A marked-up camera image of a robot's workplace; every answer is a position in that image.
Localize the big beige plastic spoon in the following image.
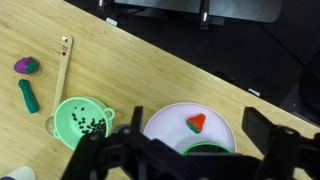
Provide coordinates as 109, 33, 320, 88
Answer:
44, 35, 73, 135

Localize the red toy strawberry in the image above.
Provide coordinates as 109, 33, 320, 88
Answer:
186, 114, 206, 134

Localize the teal toy cucumber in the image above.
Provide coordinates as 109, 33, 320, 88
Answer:
18, 79, 39, 114

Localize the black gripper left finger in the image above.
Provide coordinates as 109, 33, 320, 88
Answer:
62, 106, 174, 180

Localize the white paper cup blue band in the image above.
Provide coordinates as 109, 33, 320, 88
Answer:
0, 166, 36, 180

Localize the mint green strainer bowl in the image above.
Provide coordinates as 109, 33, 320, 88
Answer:
53, 96, 116, 150

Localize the dark green bowl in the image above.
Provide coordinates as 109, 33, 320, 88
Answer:
182, 142, 230, 156

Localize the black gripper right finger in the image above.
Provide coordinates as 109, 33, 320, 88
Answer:
242, 107, 320, 180

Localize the lilac round plate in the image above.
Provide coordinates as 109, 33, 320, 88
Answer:
143, 102, 236, 154

